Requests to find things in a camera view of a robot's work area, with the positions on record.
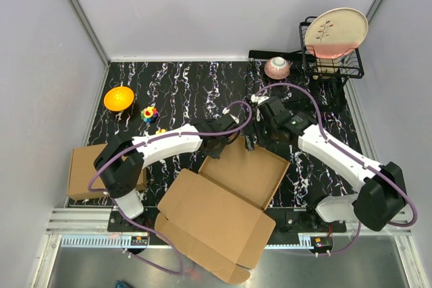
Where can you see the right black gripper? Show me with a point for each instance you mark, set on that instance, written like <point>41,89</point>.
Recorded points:
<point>253,128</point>

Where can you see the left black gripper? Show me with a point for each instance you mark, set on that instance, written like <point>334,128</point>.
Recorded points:
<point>216,154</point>

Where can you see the brown cardboard box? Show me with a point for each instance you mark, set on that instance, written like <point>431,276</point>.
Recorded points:
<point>216,217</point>
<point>81,172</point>

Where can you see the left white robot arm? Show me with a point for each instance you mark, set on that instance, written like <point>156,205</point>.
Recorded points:
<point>120,163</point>

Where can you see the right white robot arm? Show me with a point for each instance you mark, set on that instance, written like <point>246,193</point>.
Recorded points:
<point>379,189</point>

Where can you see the folded brown cardboard box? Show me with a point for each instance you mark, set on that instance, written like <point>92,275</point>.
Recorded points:
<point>81,172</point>

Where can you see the orange plush flower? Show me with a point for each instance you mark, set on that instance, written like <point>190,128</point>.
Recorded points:
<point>160,131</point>

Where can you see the pink patterned bowl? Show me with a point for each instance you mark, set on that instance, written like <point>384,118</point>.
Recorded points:
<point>277,68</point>

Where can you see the rainbow plush flower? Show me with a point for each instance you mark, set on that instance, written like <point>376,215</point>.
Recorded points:
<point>149,114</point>

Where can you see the orange bowl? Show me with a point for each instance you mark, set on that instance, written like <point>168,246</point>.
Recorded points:
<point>118,98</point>

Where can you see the cream pink plate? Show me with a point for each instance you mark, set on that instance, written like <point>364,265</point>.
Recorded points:
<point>336,33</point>

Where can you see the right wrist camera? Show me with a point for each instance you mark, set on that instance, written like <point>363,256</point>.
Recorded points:
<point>258,100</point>

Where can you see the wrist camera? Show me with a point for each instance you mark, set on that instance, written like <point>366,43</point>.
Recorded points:
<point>228,119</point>
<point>258,100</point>

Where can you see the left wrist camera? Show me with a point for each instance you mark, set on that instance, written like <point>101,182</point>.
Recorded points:
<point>228,119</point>

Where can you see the black wire dish rack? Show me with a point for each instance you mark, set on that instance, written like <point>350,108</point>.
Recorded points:
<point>325,81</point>

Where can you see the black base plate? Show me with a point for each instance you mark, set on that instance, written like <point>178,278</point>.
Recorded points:
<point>288,220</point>

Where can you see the aluminium rail frame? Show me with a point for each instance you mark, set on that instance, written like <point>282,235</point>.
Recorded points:
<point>362,258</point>

